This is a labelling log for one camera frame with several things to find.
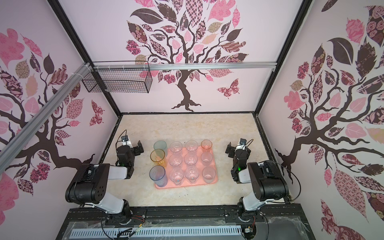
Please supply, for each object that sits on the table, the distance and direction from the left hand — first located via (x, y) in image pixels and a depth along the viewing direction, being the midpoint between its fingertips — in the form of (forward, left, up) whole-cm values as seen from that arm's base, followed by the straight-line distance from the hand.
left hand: (133, 143), depth 93 cm
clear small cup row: (-8, -47, -5) cm, 48 cm away
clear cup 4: (-19, -29, -6) cm, 35 cm away
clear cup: (-1, -27, -2) cm, 27 cm away
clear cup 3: (-11, -28, -2) cm, 30 cm away
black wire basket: (+34, +9, +26) cm, 44 cm away
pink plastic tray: (-22, -34, -7) cm, 41 cm away
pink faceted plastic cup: (+1, -47, -4) cm, 48 cm away
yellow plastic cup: (-10, -18, +2) cm, 20 cm away
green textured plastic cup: (-1, -17, +1) cm, 17 cm away
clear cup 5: (-18, -38, -2) cm, 42 cm away
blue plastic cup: (-20, -19, -2) cm, 27 cm away
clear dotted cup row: (-19, -48, -5) cm, 51 cm away
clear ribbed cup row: (-10, -37, -2) cm, 38 cm away
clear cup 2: (0, -37, -3) cm, 38 cm away
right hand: (-1, -67, +2) cm, 68 cm away
